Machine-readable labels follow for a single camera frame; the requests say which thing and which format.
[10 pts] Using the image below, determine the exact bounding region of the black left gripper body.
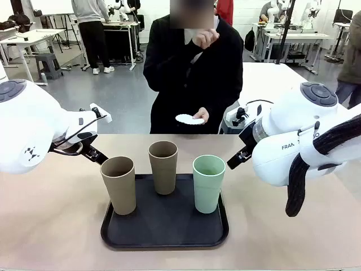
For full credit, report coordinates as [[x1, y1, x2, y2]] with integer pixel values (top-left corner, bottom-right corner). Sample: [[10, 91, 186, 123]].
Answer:
[[49, 137, 98, 158]]

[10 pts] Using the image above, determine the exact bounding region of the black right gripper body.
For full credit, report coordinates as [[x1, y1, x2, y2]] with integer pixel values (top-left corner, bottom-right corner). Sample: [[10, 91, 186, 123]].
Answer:
[[238, 121, 259, 150]]

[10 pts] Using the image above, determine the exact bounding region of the brown tall cup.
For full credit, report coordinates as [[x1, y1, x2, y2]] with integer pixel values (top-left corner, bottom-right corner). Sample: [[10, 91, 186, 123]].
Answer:
[[148, 141, 179, 195], [100, 156, 137, 216]]

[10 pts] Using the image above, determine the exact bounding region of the light green tall cup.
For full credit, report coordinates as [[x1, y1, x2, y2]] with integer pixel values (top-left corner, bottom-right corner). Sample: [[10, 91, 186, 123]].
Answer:
[[192, 155, 226, 214]]

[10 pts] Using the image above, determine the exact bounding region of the white scalloped coaster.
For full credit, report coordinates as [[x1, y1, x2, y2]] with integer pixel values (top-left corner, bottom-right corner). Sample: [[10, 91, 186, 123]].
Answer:
[[175, 113, 206, 125]]

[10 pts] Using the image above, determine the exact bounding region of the person's left hand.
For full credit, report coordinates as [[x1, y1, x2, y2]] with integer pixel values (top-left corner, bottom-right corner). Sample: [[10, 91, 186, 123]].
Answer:
[[193, 107, 210, 125]]

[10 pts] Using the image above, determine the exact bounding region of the person's right hand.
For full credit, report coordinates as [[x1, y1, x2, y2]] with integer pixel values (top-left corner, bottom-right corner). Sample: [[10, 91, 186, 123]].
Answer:
[[192, 28, 220, 51]]

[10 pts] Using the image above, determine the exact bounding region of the large white table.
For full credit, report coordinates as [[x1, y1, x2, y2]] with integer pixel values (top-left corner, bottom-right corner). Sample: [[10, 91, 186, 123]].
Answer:
[[236, 62, 350, 110]]

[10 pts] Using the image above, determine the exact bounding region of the person in black cardigan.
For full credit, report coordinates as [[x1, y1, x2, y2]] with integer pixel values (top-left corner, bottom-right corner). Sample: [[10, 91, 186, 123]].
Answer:
[[143, 11, 245, 135]]

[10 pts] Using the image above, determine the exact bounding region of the grey step stool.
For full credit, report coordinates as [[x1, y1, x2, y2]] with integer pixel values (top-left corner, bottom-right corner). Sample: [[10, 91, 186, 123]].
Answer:
[[35, 53, 64, 80]]

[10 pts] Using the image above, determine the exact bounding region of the black backpack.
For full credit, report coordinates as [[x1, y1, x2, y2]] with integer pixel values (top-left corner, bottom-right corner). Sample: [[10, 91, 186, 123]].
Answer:
[[244, 27, 256, 53]]

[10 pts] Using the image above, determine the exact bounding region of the black plastic tray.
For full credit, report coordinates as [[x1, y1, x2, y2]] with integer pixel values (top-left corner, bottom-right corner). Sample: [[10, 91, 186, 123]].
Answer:
[[100, 173, 230, 251]]

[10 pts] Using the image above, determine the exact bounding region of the person in grey hoodie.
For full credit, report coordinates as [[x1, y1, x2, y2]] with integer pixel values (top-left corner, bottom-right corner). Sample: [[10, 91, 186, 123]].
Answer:
[[71, 0, 116, 75]]

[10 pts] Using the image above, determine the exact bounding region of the white workbench with robots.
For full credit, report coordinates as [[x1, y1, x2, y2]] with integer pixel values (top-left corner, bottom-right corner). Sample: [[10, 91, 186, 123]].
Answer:
[[252, 22, 331, 75]]

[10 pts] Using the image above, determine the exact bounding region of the black stand pole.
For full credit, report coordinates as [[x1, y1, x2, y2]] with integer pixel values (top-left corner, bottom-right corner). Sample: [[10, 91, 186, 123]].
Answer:
[[278, 0, 296, 65]]

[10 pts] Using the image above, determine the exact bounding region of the white desk with white legs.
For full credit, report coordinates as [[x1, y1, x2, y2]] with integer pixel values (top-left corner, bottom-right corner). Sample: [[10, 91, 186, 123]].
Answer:
[[0, 28, 66, 85]]

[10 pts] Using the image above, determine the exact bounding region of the seated person in grey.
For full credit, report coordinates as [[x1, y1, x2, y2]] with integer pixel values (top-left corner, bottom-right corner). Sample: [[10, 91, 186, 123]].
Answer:
[[259, 2, 273, 23]]

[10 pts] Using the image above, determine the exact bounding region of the person in red top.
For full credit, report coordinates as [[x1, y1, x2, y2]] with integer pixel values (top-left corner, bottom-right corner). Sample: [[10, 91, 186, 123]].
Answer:
[[215, 0, 234, 28]]

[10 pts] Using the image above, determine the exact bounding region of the person in olive jacket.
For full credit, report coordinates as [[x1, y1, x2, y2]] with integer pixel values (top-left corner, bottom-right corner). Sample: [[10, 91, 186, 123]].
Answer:
[[335, 11, 361, 110]]

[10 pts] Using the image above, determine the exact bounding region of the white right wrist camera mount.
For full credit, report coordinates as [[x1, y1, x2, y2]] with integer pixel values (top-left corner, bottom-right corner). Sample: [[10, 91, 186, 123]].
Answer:
[[226, 104, 265, 128]]

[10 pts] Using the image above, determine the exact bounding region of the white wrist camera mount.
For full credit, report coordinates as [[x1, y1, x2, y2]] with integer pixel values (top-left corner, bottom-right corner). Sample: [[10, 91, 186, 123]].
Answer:
[[226, 104, 265, 128], [89, 103, 113, 124]]

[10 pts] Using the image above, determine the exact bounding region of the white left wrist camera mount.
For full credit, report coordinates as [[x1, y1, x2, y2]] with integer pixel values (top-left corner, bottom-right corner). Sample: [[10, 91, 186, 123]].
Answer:
[[89, 103, 113, 124]]

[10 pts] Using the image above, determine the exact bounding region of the black braided cable sleeve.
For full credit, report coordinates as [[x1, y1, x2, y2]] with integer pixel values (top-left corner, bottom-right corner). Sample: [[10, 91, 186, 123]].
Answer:
[[285, 114, 361, 217]]

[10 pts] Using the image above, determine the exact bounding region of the desk with white frame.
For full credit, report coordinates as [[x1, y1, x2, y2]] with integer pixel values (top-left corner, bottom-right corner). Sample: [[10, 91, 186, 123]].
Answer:
[[101, 19, 142, 71]]

